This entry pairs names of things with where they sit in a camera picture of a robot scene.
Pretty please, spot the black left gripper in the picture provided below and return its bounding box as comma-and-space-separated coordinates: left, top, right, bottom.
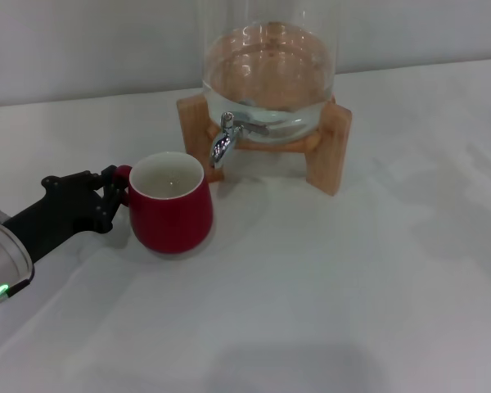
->
1, 165, 128, 264

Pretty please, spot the red ceramic cup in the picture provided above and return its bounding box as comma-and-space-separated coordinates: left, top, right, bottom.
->
113, 151, 214, 256

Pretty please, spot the chrome dispenser faucet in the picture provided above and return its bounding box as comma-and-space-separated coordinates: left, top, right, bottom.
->
209, 111, 272, 169

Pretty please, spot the glass water dispenser jar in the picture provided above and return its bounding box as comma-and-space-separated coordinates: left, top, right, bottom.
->
194, 0, 337, 147

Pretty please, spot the wooden dispenser stand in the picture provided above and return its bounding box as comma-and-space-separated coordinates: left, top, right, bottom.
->
176, 93, 353, 198

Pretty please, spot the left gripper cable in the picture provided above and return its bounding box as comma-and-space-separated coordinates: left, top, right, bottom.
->
0, 274, 35, 315

